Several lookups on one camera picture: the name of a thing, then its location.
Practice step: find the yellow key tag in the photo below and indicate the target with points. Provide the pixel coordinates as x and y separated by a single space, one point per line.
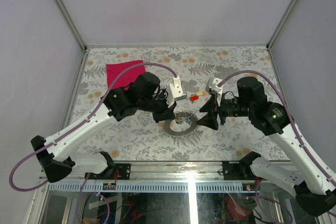
201 93

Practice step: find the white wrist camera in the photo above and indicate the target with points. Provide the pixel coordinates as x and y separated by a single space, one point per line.
175 91
213 87

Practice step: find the large metal keyring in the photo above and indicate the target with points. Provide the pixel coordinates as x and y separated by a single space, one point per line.
178 127

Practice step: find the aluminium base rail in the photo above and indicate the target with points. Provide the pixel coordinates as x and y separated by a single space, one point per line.
147 169

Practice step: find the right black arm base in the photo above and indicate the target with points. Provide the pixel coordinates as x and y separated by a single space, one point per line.
236 170

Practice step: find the grey slotted cable duct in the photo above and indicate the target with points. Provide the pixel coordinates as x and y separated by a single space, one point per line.
140 187

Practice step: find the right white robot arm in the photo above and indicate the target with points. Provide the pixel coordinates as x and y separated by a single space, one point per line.
313 185

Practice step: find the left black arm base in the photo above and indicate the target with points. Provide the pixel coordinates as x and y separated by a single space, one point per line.
115 171

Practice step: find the red key tag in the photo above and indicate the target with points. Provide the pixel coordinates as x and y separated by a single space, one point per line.
194 98

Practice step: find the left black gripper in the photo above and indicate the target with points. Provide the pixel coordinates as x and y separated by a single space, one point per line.
167 114

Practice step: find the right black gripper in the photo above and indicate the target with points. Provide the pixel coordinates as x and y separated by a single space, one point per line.
210 119

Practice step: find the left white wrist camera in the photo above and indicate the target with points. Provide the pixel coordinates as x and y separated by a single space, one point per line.
175 91

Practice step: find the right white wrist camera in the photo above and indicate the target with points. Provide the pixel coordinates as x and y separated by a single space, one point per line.
213 87

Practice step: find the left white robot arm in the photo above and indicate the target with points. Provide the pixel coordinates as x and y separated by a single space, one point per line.
59 160

